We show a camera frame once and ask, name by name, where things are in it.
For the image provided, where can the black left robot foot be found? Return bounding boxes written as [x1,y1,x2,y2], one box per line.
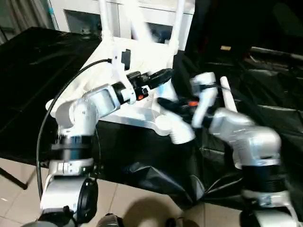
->
[98,212,124,227]

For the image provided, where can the black rail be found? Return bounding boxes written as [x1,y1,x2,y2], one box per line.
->
[250,46,303,60]

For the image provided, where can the white cabinet with glass doors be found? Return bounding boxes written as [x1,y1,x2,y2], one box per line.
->
[51,0,196,52]

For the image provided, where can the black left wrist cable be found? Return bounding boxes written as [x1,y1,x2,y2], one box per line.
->
[35,58,113,199]

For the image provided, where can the white plastic table top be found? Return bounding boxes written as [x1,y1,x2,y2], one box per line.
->
[45,35,189,137]

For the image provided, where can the black slanted stand leg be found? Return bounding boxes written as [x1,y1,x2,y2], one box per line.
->
[0,166,28,190]

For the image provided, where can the grey curtain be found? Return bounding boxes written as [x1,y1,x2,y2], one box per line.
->
[0,0,59,45]

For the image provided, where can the black mat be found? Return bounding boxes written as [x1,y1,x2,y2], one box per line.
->
[0,26,303,211]

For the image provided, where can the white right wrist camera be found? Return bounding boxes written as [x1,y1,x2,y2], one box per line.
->
[189,72,218,129]

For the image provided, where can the white plastic table leg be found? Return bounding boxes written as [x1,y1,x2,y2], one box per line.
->
[174,0,187,52]
[129,14,197,145]
[219,76,239,113]
[98,0,114,47]

